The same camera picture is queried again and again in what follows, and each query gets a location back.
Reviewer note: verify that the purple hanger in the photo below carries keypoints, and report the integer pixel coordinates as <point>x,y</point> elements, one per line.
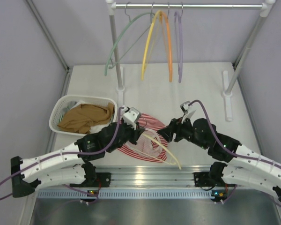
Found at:
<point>179,43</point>

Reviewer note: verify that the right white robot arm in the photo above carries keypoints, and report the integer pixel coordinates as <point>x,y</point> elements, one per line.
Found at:
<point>235,164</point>

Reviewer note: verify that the green hanger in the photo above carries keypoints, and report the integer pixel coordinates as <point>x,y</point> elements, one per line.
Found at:
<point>113,58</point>

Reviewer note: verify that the red white striped tank top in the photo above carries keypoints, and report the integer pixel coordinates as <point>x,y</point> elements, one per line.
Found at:
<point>142,122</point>

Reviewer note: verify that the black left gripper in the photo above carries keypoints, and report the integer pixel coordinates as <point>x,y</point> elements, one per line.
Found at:
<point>133,132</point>

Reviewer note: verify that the tan brown garment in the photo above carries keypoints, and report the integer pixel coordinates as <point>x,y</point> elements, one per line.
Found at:
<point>82,118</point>

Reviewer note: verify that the silver clothes rack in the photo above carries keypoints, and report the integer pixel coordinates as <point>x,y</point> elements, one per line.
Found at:
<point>228,81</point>

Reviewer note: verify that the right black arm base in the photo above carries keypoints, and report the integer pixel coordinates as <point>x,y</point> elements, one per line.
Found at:
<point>208,181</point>

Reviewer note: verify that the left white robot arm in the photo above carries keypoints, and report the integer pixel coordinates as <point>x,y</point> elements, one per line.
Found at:
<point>71,165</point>

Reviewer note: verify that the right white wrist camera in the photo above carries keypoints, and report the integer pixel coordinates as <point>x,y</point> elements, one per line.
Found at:
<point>188,111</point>

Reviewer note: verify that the cream hanger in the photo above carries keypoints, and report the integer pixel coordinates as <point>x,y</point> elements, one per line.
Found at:
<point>164,147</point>

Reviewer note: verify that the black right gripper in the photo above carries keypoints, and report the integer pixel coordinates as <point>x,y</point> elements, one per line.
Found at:
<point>178,126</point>

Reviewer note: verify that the aluminium mounting rail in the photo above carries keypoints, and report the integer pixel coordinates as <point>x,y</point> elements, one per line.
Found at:
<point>154,175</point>

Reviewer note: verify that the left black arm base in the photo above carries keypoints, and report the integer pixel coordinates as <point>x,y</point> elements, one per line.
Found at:
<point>102,179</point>

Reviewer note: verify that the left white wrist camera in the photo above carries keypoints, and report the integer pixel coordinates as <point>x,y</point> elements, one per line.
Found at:
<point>130,116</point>

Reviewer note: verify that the white slotted cable duct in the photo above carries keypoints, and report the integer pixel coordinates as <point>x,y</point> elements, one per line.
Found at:
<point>127,194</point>

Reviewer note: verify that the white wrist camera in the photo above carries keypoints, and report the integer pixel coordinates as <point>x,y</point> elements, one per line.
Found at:
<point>130,116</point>
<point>188,111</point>

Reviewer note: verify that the white plastic laundry basket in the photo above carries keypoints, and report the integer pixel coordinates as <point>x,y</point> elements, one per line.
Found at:
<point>62,102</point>

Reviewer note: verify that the orange hanger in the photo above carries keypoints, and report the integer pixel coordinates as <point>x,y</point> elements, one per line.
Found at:
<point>163,17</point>

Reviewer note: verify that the yellow hanger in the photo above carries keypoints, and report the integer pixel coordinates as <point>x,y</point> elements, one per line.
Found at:
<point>145,56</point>

